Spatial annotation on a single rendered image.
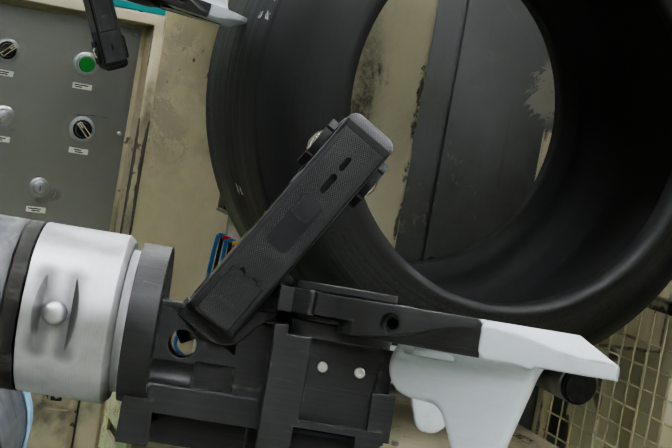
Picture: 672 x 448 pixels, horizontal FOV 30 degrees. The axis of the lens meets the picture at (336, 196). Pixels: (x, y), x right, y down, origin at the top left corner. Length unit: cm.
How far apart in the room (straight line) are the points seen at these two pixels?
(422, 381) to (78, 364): 14
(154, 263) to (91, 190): 146
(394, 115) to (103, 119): 50
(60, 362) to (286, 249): 11
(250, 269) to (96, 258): 7
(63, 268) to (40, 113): 145
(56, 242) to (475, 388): 19
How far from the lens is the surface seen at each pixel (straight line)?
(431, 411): 63
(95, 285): 53
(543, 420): 192
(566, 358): 50
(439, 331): 51
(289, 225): 54
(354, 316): 51
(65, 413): 201
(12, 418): 70
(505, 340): 50
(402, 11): 173
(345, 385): 54
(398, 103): 173
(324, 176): 54
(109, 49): 133
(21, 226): 56
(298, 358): 53
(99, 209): 201
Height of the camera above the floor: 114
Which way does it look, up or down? 3 degrees down
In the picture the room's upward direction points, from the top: 10 degrees clockwise
